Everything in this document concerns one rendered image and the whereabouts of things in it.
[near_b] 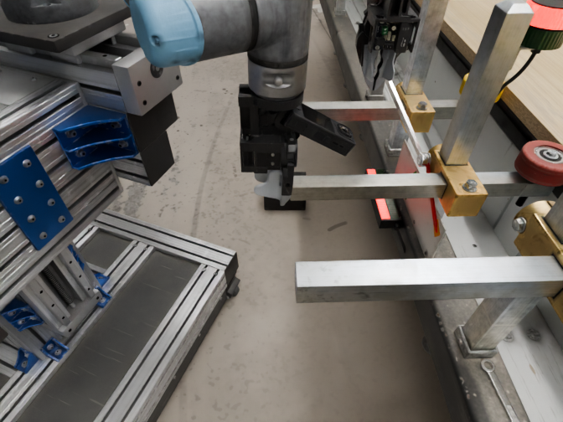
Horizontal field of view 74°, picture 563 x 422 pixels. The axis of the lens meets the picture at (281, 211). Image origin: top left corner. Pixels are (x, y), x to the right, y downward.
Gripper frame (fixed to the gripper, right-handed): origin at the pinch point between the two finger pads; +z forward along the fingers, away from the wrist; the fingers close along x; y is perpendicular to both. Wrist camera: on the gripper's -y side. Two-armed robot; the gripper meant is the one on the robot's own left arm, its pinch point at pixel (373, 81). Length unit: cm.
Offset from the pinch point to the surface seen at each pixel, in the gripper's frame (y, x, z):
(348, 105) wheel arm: -2.5, -3.5, 6.4
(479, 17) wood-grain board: -41, 38, 2
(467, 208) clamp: 27.3, 11.1, 8.0
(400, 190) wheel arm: 23.8, 0.9, 6.9
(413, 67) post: -4.9, 9.1, -0.6
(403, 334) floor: 8, 26, 92
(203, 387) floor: 24, -44, 92
